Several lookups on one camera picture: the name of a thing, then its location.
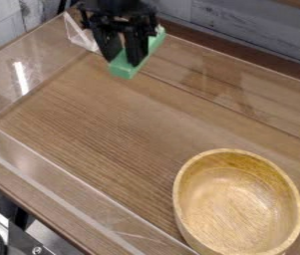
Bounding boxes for brown wooden bowl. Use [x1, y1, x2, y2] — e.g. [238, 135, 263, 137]
[172, 148, 300, 255]

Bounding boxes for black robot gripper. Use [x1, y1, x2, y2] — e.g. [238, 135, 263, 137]
[78, 0, 159, 67]

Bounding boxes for green rectangular block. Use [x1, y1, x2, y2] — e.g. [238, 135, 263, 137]
[109, 26, 167, 80]

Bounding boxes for black metal table frame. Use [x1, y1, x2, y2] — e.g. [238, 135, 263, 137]
[0, 191, 84, 255]

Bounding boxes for clear acrylic enclosure walls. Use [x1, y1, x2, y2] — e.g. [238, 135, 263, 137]
[0, 17, 300, 255]

